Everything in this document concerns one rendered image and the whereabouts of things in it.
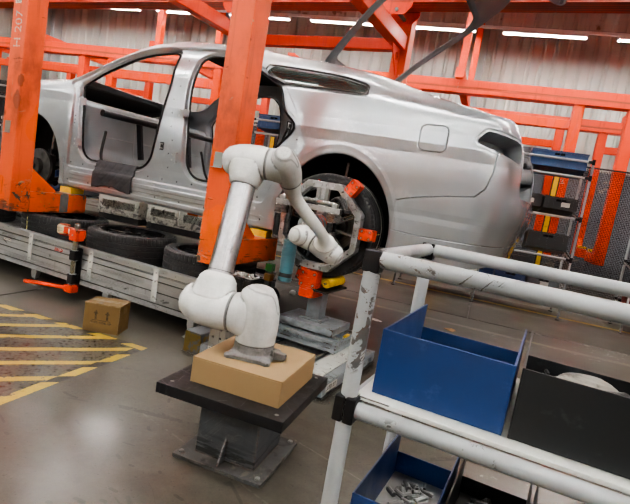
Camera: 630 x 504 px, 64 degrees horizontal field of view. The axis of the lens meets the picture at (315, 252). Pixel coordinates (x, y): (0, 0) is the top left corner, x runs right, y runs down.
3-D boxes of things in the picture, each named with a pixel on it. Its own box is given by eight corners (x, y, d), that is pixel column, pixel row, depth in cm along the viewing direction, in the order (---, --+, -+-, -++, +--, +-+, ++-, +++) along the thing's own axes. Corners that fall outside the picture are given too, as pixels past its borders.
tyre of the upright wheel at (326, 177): (345, 295, 340) (405, 216, 320) (331, 299, 319) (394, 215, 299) (277, 234, 361) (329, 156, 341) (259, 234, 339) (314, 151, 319)
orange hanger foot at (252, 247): (275, 260, 362) (283, 212, 357) (233, 265, 315) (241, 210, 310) (255, 255, 369) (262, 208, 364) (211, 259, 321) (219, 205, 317)
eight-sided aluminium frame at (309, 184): (354, 277, 310) (370, 189, 303) (350, 278, 304) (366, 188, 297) (277, 259, 332) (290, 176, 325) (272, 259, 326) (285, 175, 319)
